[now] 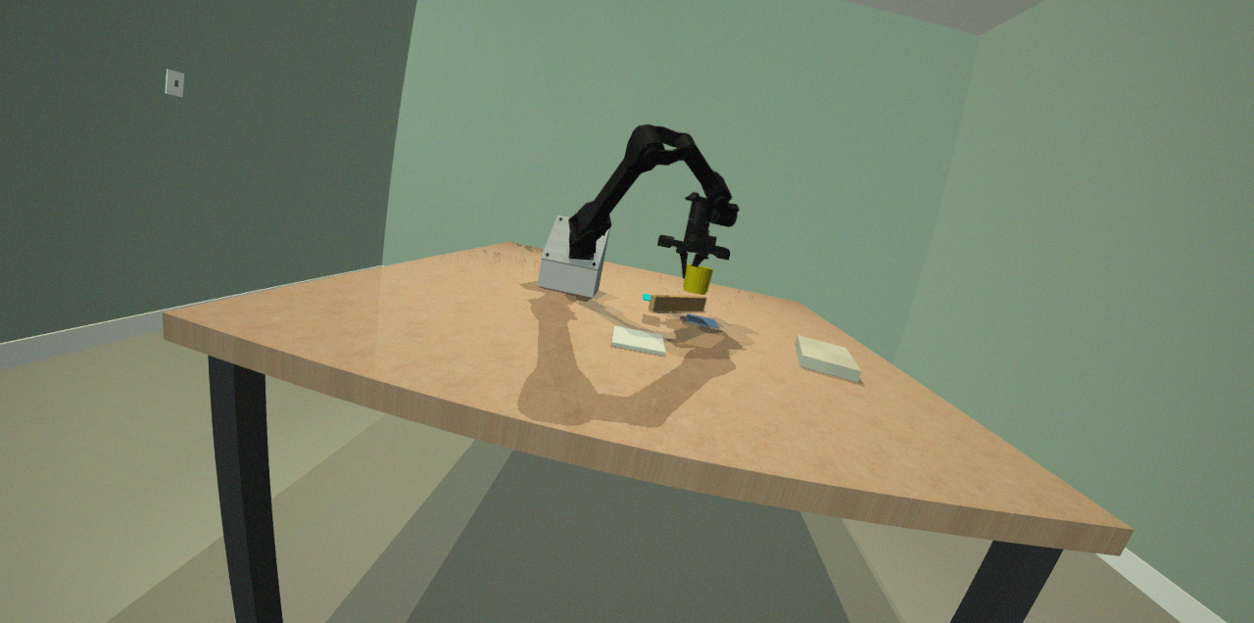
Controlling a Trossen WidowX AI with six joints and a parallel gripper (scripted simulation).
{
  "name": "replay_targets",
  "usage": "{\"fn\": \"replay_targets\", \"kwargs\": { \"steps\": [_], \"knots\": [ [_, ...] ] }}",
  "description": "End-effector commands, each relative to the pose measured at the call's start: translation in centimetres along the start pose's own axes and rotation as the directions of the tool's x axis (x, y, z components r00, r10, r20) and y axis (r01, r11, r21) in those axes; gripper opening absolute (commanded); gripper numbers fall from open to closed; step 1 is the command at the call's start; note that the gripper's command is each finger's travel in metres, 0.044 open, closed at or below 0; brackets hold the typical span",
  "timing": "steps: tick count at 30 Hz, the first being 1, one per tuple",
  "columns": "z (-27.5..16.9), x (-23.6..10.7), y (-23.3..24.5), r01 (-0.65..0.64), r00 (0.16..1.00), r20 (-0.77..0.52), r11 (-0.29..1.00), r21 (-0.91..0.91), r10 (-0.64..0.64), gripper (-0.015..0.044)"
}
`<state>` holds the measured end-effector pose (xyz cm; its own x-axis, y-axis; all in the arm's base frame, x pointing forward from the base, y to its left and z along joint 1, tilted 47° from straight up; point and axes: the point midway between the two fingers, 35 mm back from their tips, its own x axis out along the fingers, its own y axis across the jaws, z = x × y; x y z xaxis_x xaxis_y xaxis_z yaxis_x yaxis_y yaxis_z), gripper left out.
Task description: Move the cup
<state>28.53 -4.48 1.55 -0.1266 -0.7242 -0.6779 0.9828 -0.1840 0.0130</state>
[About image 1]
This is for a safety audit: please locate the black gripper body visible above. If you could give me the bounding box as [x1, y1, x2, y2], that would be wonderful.
[657, 218, 730, 259]

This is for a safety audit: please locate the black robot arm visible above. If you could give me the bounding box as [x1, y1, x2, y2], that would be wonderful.
[568, 124, 739, 259]

